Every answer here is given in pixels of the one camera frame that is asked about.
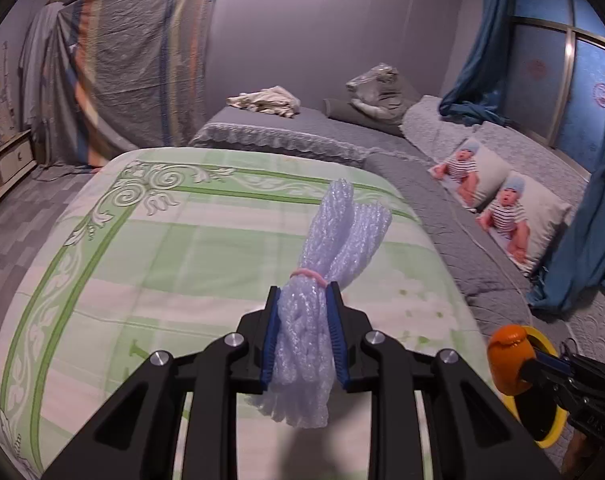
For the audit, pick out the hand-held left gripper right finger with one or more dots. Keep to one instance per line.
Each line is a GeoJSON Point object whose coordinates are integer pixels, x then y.
{"type": "Point", "coordinates": [338, 330]}

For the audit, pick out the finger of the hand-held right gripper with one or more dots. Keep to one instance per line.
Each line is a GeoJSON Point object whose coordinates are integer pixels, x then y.
{"type": "Point", "coordinates": [549, 358]}
{"type": "Point", "coordinates": [537, 374]}

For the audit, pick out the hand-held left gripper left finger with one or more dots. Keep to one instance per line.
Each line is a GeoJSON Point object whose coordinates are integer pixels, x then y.
{"type": "Point", "coordinates": [271, 340]}

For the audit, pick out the pale purple foam net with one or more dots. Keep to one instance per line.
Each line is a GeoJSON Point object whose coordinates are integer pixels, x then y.
{"type": "Point", "coordinates": [302, 360]}

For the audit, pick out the yellow bin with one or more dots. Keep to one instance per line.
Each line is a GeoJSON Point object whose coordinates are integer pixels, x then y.
{"type": "Point", "coordinates": [532, 415]}

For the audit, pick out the blue curtain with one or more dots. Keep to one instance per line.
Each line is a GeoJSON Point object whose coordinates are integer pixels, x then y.
{"type": "Point", "coordinates": [482, 50]}
{"type": "Point", "coordinates": [582, 240]}

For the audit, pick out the green patterned blanket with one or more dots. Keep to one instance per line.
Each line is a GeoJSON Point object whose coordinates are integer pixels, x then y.
{"type": "Point", "coordinates": [157, 260]}

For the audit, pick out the baby print pillow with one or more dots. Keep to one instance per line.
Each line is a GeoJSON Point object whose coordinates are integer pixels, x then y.
{"type": "Point", "coordinates": [470, 172]}
{"type": "Point", "coordinates": [522, 220]}

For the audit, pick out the dark grey pillow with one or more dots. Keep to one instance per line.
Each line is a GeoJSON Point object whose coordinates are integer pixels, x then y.
{"type": "Point", "coordinates": [347, 112]}

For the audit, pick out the beige crumpled cloth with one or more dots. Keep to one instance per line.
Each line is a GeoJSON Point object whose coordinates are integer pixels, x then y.
{"type": "Point", "coordinates": [265, 102]}

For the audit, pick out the grey folded cloth pile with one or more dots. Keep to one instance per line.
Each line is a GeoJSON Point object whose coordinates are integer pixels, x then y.
{"type": "Point", "coordinates": [382, 92]}

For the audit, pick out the frosted window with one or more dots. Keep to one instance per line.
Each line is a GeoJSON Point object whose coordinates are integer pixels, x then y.
{"type": "Point", "coordinates": [547, 60]}

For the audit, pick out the striped grey hanging sheet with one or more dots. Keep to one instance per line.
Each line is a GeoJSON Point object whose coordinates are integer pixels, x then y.
{"type": "Point", "coordinates": [132, 60]}

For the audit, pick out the white low cabinet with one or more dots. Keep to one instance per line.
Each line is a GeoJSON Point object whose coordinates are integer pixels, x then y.
{"type": "Point", "coordinates": [10, 165]}

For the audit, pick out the white hanging cloth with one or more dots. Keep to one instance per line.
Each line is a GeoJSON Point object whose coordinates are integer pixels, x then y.
{"type": "Point", "coordinates": [37, 60]}

